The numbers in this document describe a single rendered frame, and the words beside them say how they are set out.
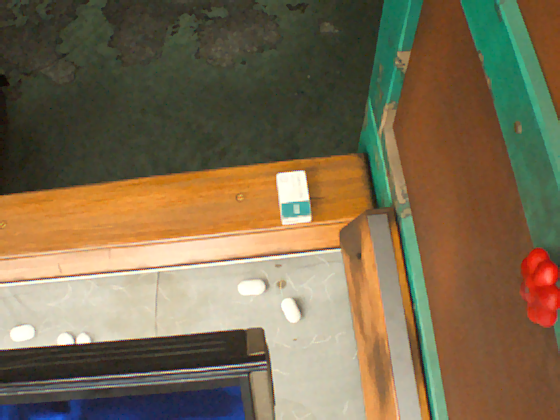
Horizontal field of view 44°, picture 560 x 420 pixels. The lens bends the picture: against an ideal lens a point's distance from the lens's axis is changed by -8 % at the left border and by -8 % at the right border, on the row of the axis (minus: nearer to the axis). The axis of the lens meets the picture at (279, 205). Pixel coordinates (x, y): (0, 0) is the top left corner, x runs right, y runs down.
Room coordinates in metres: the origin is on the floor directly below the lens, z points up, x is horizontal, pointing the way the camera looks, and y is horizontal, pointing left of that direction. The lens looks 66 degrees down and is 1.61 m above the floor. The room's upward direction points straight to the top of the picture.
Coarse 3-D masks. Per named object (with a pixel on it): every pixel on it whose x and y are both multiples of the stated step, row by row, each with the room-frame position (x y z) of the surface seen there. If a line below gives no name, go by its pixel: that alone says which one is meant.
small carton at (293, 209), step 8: (280, 176) 0.40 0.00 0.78; (288, 176) 0.40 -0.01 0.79; (296, 176) 0.40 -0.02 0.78; (304, 176) 0.40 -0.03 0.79; (280, 184) 0.39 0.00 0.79; (288, 184) 0.39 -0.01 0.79; (296, 184) 0.39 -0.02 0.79; (304, 184) 0.39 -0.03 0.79; (280, 192) 0.38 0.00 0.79; (288, 192) 0.38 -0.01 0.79; (296, 192) 0.38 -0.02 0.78; (304, 192) 0.38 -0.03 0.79; (280, 200) 0.37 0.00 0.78; (288, 200) 0.37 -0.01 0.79; (296, 200) 0.37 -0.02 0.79; (304, 200) 0.37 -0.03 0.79; (280, 208) 0.37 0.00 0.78; (288, 208) 0.36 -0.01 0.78; (296, 208) 0.36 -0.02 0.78; (304, 208) 0.36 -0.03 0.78; (288, 216) 0.35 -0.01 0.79; (296, 216) 0.35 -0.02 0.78; (304, 216) 0.35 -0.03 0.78
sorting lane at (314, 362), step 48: (0, 288) 0.27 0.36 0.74; (48, 288) 0.27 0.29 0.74; (96, 288) 0.27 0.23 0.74; (144, 288) 0.27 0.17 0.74; (192, 288) 0.28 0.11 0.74; (288, 288) 0.28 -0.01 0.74; (336, 288) 0.28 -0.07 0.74; (0, 336) 0.20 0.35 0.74; (48, 336) 0.21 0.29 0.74; (96, 336) 0.21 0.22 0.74; (144, 336) 0.21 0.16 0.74; (288, 336) 0.22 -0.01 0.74; (336, 336) 0.22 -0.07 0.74; (288, 384) 0.16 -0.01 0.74; (336, 384) 0.16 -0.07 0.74
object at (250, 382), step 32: (0, 352) 0.12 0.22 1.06; (32, 352) 0.12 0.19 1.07; (64, 352) 0.12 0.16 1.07; (96, 352) 0.11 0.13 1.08; (128, 352) 0.12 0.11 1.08; (160, 352) 0.12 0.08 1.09; (192, 352) 0.11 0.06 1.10; (224, 352) 0.11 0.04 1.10; (256, 352) 0.11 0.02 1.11; (0, 384) 0.08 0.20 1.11; (32, 384) 0.08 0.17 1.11; (64, 384) 0.08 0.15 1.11; (96, 384) 0.09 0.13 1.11; (128, 384) 0.09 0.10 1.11; (160, 384) 0.09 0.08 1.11; (192, 384) 0.09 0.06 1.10; (224, 384) 0.09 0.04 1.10; (256, 384) 0.09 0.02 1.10; (0, 416) 0.06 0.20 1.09; (32, 416) 0.06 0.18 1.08; (64, 416) 0.07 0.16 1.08; (96, 416) 0.07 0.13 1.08; (128, 416) 0.07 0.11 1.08; (160, 416) 0.07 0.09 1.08; (192, 416) 0.07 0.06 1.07; (224, 416) 0.07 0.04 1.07; (256, 416) 0.07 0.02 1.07
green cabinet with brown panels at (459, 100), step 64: (384, 0) 0.49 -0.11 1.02; (448, 0) 0.38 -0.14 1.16; (512, 0) 0.29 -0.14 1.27; (384, 64) 0.45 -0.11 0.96; (448, 64) 0.35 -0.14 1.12; (512, 64) 0.25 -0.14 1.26; (384, 128) 0.42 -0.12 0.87; (448, 128) 0.31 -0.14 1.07; (512, 128) 0.22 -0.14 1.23; (448, 192) 0.27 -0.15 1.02; (512, 192) 0.20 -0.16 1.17; (448, 256) 0.23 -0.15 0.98; (512, 256) 0.17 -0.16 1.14; (448, 320) 0.18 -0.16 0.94; (512, 320) 0.13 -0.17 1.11; (448, 384) 0.12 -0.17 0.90; (512, 384) 0.09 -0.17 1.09
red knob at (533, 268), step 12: (540, 252) 0.13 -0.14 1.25; (528, 264) 0.13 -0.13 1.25; (540, 264) 0.12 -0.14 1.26; (552, 264) 0.12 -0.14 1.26; (528, 276) 0.12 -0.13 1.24; (540, 276) 0.11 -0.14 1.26; (552, 276) 0.11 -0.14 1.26; (528, 288) 0.11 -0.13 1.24; (540, 288) 0.11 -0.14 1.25; (552, 288) 0.11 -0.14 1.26; (528, 300) 0.11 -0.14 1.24; (540, 300) 0.10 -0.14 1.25; (552, 300) 0.10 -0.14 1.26; (528, 312) 0.10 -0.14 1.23; (540, 312) 0.10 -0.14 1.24; (552, 312) 0.10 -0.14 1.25; (540, 324) 0.09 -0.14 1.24; (552, 324) 0.09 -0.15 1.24
